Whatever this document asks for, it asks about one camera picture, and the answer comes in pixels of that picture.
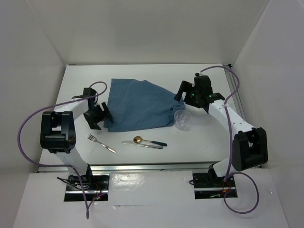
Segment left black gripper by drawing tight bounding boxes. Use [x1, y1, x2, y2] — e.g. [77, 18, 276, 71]
[83, 102, 112, 130]

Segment blue cloth napkin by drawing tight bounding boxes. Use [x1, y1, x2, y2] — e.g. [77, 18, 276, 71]
[104, 78, 185, 133]

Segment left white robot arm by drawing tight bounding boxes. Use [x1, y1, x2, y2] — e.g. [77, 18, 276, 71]
[40, 87, 113, 190]

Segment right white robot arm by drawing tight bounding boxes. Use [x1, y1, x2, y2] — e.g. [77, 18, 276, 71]
[174, 73, 268, 186]

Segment silver fork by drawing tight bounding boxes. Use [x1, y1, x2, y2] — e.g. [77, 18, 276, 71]
[85, 133, 116, 153]

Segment clear plastic cup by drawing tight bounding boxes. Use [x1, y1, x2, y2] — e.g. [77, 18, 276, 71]
[173, 110, 190, 130]

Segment silver table knife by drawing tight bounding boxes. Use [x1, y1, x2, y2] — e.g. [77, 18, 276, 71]
[122, 141, 163, 149]

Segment gold spoon teal handle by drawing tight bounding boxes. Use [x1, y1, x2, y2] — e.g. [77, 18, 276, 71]
[133, 136, 168, 146]

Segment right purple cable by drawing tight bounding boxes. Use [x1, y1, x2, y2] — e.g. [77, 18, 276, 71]
[199, 66, 260, 213]

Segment purple cable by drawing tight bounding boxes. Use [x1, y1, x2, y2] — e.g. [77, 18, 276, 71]
[17, 81, 108, 219]
[199, 66, 260, 213]

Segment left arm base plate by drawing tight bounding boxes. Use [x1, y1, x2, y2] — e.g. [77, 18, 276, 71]
[57, 174, 110, 202]

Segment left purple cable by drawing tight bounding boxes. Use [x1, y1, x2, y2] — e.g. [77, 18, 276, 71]
[17, 81, 108, 219]

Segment aluminium front rail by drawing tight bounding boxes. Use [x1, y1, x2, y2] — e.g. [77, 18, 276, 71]
[38, 161, 212, 173]

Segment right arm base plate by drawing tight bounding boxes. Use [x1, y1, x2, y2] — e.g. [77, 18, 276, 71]
[189, 173, 238, 200]

